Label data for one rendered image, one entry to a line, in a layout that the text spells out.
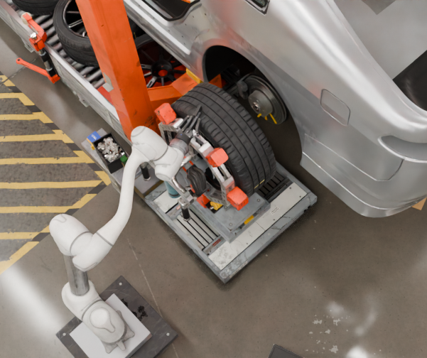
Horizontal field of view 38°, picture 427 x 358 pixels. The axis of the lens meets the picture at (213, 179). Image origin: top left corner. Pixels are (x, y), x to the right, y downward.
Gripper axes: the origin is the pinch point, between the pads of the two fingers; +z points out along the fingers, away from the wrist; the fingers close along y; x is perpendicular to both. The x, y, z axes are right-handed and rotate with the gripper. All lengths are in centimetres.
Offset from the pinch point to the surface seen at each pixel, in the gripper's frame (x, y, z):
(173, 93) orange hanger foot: -40, -43, 38
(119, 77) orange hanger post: 10.8, -44.1, 2.7
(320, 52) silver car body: 43, 61, 13
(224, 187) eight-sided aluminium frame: -28.2, 19.5, -22.0
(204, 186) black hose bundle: -23.3, 11.1, -27.1
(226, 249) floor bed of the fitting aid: -114, 4, -17
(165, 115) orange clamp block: -6.9, -19.6, -1.7
